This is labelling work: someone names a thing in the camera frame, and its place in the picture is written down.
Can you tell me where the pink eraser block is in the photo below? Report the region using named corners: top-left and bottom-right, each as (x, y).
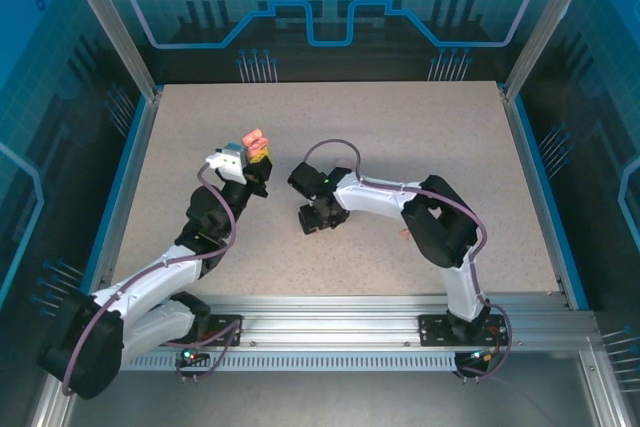
top-left (242, 127), bottom-right (272, 158)

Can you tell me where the blue table edge strip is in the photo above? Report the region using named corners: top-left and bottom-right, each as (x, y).
top-left (513, 95), bottom-right (590, 311)
top-left (82, 95), bottom-right (154, 298)

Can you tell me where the small LED circuit board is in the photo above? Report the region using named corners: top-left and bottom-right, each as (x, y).
top-left (467, 346), bottom-right (501, 366)
top-left (180, 341), bottom-right (210, 368)

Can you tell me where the grey metal floor panel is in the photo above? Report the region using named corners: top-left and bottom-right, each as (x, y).
top-left (64, 371), bottom-right (601, 427)

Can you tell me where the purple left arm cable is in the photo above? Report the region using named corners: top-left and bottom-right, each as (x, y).
top-left (60, 161), bottom-right (246, 398)

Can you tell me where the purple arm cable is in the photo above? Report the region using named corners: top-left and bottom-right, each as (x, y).
top-left (303, 138), bottom-right (514, 383)
top-left (60, 161), bottom-right (246, 398)

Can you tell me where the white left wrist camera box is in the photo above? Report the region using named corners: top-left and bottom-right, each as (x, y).
top-left (204, 142), bottom-right (250, 186)

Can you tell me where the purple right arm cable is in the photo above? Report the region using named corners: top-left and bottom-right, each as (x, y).
top-left (303, 138), bottom-right (514, 383)

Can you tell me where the aluminium side rail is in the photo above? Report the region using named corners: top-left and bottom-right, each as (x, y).
top-left (92, 86), bottom-right (165, 298)
top-left (501, 81), bottom-right (572, 309)

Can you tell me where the aluminium mounting rail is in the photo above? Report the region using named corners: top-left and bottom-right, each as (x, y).
top-left (63, 293), bottom-right (599, 354)

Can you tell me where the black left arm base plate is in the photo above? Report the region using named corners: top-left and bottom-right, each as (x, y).
top-left (189, 313), bottom-right (245, 348)

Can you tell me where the slotted grey cable duct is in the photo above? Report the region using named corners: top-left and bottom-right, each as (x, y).
top-left (119, 350), bottom-right (464, 374)

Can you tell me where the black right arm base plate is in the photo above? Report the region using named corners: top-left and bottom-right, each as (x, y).
top-left (417, 310), bottom-right (510, 348)

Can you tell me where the aluminium frame post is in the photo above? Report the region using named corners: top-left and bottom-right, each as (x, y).
top-left (53, 0), bottom-right (165, 102)
top-left (501, 0), bottom-right (594, 103)

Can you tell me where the aluminium frame bar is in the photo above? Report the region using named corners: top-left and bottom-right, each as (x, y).
top-left (27, 386), bottom-right (71, 427)
top-left (577, 346), bottom-right (634, 427)

